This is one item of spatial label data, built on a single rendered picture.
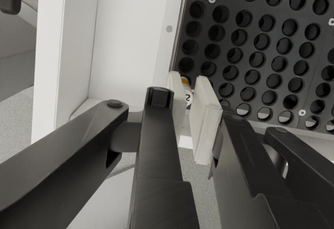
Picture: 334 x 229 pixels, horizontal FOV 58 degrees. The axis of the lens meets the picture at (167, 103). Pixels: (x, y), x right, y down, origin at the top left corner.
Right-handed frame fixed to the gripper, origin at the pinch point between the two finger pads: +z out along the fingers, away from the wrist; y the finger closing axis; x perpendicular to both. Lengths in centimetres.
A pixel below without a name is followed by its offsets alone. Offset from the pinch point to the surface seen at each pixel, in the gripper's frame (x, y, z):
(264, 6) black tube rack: 6.8, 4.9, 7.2
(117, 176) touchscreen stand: -64, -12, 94
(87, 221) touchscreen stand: -88, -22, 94
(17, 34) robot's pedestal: -10, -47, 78
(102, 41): 1.1, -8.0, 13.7
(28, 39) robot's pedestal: -11, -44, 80
